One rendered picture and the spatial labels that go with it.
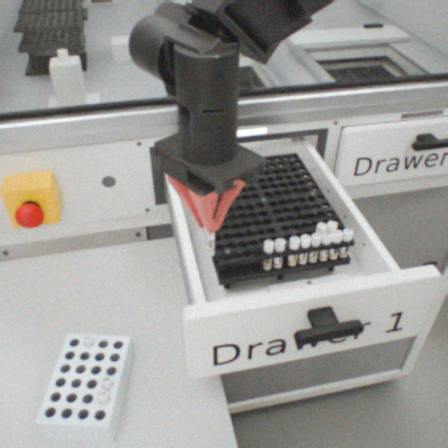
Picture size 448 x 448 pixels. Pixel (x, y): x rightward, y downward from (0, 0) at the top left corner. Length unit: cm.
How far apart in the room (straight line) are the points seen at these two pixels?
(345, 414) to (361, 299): 100
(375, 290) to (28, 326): 48
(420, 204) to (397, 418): 74
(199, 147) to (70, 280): 40
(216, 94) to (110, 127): 33
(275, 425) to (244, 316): 99
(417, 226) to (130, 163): 62
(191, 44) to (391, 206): 66
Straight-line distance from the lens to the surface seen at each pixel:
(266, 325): 52
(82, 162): 75
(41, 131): 72
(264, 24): 44
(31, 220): 72
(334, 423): 150
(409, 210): 103
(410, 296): 57
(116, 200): 79
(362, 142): 82
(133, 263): 78
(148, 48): 47
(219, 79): 41
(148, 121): 71
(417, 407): 159
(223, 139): 44
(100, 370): 63
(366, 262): 66
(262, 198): 67
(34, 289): 78
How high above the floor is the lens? 130
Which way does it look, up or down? 40 degrees down
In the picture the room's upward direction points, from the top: straight up
